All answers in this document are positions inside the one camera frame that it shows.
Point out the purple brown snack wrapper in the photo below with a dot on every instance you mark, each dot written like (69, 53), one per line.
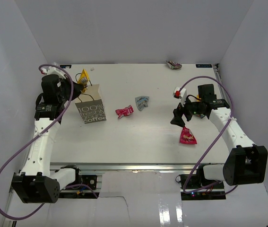
(173, 65)

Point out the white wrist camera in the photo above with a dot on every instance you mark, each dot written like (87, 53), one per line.
(54, 69)
(180, 94)

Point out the blue corner label right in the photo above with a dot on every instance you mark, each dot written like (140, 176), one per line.
(203, 65)

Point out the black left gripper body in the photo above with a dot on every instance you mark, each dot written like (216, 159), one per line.
(65, 94)

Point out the red snack packet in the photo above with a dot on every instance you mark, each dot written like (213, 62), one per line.
(124, 112)

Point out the red pink snack pouch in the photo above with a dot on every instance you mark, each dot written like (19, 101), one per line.
(187, 137)

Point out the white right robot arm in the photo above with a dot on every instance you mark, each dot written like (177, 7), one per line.
(246, 163)

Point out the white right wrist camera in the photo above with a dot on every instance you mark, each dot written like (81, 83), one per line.
(180, 94)

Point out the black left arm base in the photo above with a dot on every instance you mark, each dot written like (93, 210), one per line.
(82, 182)

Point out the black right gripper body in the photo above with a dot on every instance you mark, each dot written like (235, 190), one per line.
(194, 107)

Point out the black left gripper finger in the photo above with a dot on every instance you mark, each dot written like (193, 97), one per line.
(74, 95)
(77, 87)

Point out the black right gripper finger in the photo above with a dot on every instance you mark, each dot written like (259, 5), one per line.
(177, 119)
(183, 119)

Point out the aluminium front rail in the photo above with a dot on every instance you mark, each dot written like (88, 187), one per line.
(127, 167)

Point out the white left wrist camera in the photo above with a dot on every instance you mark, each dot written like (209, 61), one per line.
(54, 69)

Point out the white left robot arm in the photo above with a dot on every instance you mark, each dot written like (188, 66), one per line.
(36, 184)

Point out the light blue Himalaya snack pouch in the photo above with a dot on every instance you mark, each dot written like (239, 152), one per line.
(141, 102)

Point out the grey white paper coffee bag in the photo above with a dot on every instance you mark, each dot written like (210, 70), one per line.
(90, 104)

